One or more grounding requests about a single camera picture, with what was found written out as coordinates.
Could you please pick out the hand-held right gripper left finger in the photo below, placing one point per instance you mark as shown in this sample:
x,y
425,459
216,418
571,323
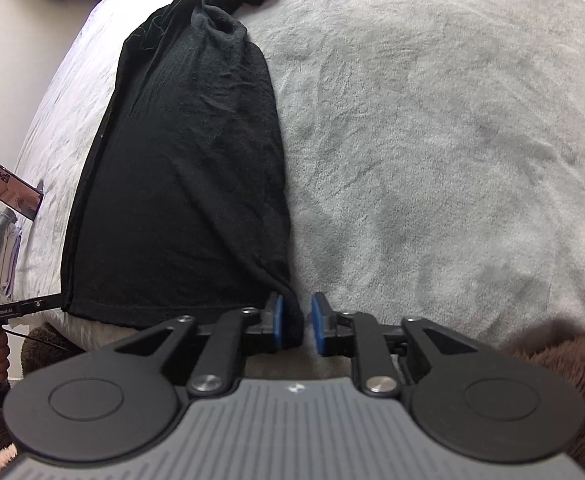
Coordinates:
x,y
275,324

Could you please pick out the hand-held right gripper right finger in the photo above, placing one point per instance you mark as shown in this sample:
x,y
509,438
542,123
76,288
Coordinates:
x,y
318,325

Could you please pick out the black garment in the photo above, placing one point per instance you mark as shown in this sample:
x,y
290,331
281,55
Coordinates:
x,y
182,160

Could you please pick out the grey cloth hanging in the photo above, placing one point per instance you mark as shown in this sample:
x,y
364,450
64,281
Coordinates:
x,y
0,252

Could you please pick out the smartphone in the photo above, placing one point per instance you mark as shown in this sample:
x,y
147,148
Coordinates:
x,y
12,190

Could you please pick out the grey fleece blanket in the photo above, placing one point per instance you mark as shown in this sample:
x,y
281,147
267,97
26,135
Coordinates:
x,y
397,150

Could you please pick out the brown fuzzy blanket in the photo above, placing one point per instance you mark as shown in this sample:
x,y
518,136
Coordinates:
x,y
562,375

